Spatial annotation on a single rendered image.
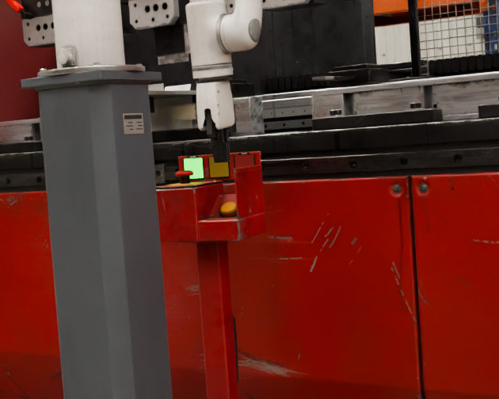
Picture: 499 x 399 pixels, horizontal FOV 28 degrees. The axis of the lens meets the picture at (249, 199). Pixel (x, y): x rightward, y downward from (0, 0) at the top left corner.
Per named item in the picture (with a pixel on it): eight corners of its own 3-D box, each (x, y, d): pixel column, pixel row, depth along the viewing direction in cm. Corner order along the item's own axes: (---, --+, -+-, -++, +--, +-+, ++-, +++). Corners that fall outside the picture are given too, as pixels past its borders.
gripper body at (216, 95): (206, 75, 213) (211, 127, 215) (186, 77, 204) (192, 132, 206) (238, 72, 211) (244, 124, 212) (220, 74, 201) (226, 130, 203)
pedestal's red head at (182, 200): (153, 243, 212) (146, 159, 210) (184, 234, 226) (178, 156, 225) (240, 241, 204) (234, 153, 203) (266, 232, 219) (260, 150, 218)
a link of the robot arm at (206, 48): (242, 61, 208) (206, 65, 213) (236, -2, 206) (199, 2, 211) (221, 63, 201) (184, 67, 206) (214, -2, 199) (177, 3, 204)
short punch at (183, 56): (156, 64, 262) (153, 28, 261) (161, 65, 264) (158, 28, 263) (186, 60, 256) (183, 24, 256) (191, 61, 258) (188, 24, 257)
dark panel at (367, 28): (87, 141, 347) (76, 14, 345) (90, 140, 349) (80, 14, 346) (377, 118, 284) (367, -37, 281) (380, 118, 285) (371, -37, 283)
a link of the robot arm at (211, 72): (202, 66, 213) (203, 80, 213) (185, 67, 205) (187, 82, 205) (238, 62, 210) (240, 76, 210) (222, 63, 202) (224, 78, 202)
